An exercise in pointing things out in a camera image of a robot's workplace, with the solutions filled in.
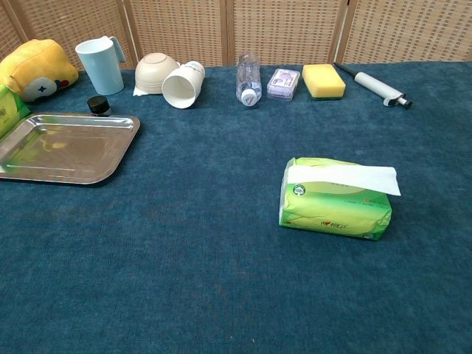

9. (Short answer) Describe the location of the white tissue sheet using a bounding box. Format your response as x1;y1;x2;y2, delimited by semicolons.
286;164;402;197

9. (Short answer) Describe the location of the blue table cloth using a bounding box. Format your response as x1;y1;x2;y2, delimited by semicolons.
0;60;472;354

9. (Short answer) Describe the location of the clear plastic water bottle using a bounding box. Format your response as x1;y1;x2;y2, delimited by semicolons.
235;52;263;108

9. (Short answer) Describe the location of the green soft tissue pack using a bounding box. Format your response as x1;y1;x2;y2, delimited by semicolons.
278;157;392;242

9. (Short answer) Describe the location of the white paper cup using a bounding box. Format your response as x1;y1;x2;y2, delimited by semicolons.
162;60;206;110

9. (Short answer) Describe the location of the yellow sponge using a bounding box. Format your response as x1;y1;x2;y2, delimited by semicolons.
302;63;347;101

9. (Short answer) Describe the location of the beige bowl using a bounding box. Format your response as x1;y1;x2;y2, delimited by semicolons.
134;52;181;95

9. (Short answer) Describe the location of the black bottle cap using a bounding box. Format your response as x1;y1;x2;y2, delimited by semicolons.
86;96;112;117

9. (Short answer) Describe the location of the woven wooden folding screen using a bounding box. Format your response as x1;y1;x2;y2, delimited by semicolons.
0;0;472;71

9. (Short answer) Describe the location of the white pipette tool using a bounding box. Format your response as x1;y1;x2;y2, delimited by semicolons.
333;62;414;110

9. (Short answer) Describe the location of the stainless steel tray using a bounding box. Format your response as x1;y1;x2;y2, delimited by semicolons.
0;113;142;185

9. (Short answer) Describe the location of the yellow plush toy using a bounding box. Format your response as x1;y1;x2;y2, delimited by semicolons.
0;38;80;103

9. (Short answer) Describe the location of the green cube tissue box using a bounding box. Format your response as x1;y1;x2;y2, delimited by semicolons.
0;84;32;140

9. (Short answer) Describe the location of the light blue handled cup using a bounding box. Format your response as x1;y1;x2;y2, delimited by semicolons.
74;35;128;96

